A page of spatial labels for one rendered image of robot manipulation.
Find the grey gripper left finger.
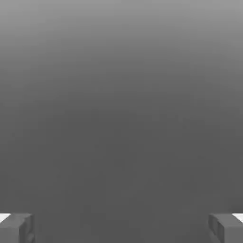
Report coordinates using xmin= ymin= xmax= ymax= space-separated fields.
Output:
xmin=0 ymin=213 xmax=35 ymax=243

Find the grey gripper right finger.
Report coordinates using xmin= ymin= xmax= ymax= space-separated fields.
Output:
xmin=208 ymin=213 xmax=243 ymax=243

